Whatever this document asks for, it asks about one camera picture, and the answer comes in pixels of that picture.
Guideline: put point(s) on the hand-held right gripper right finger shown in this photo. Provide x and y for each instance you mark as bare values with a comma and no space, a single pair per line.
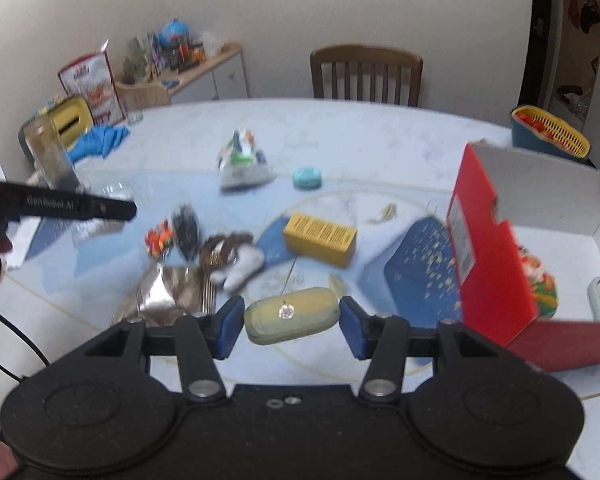
354,330

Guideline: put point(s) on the light wooden seat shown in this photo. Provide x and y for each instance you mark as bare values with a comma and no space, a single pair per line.
142,92

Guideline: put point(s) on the blue rubber gloves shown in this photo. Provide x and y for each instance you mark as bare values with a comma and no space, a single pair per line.
97,141

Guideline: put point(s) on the red white cereal box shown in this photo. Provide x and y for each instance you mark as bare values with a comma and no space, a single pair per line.
92,87

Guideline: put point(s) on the silver foil packet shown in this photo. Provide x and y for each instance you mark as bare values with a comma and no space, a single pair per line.
170,295

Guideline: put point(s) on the yellow carton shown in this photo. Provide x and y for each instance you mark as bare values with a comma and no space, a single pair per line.
320,237

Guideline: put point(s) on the clear jar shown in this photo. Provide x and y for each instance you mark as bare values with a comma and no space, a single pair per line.
50,155

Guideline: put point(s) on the olive green glasses case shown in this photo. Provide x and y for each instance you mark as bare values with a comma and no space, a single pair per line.
292,315

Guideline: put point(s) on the red cardboard box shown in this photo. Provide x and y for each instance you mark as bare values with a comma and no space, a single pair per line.
490,260

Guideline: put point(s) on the small wooden clip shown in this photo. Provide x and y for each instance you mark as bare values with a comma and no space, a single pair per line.
385,214

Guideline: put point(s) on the gold candy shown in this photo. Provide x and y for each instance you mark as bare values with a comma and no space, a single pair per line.
225,246

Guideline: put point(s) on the white green packet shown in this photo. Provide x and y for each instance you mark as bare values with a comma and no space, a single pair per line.
242,162

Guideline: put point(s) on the dark pine cone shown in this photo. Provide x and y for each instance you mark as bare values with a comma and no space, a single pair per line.
185,227

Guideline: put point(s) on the yellow tissue box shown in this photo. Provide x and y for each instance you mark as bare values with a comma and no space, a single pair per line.
70,120

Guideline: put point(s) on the orange small toy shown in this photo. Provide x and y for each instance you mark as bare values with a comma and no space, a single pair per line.
159,241

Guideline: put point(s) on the white wooden sideboard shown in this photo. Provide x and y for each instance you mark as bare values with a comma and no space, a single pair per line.
210,72

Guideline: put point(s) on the blue globe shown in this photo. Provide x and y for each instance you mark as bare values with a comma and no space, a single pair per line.
172,35

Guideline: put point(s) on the clear plastic wrap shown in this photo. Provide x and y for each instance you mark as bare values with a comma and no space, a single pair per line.
97,230

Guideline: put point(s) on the pile of small toys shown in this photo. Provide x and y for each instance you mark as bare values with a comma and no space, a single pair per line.
150,55

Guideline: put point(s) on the small drinking glass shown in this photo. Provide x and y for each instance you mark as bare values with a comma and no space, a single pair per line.
135,118

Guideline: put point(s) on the white paper sheet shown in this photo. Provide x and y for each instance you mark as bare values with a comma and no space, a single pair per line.
22,247

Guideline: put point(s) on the pantry shelf unit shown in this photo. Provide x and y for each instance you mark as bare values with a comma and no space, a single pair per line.
580,45

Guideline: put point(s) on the wooden slatted chair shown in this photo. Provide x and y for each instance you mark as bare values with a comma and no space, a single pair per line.
365,75

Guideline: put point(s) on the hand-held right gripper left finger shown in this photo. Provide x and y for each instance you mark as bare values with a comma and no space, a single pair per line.
230,327

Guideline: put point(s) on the teal round case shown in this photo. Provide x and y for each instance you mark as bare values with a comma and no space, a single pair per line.
307,177

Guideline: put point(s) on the light blue printed table mat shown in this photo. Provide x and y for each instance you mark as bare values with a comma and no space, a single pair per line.
330,200

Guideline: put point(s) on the blue yellow basket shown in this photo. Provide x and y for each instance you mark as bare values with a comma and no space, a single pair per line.
550,132

